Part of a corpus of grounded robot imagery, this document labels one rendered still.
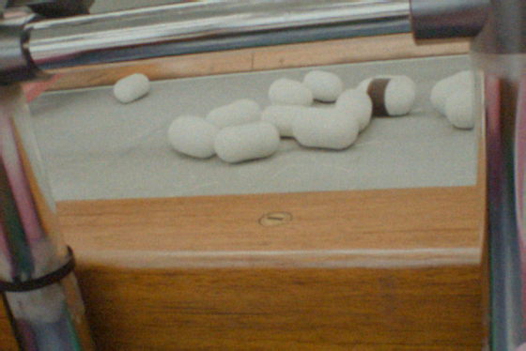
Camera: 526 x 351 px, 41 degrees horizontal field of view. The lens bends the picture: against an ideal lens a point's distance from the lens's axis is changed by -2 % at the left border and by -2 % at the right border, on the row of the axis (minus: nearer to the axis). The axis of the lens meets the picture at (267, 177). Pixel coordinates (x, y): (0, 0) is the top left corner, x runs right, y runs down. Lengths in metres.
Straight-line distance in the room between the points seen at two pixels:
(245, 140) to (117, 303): 0.15
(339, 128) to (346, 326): 0.16
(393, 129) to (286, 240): 0.18
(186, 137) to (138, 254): 0.16
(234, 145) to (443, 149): 0.11
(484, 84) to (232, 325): 0.12
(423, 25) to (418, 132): 0.23
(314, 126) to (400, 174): 0.06
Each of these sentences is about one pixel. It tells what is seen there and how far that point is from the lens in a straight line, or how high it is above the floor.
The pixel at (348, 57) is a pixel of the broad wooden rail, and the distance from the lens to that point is 0.57.
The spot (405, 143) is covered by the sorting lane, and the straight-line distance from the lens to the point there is 0.38.
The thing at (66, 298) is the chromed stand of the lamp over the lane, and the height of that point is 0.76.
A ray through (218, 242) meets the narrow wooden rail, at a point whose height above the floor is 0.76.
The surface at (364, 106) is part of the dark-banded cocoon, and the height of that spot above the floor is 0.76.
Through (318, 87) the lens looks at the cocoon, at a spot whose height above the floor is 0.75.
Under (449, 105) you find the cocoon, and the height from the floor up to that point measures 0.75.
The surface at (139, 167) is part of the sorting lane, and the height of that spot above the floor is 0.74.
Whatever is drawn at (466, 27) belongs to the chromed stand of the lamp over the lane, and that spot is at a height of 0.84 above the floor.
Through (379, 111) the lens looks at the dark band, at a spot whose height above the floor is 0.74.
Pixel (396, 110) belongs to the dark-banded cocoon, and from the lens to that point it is 0.42.
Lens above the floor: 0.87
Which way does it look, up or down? 21 degrees down
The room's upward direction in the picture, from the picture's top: 9 degrees counter-clockwise
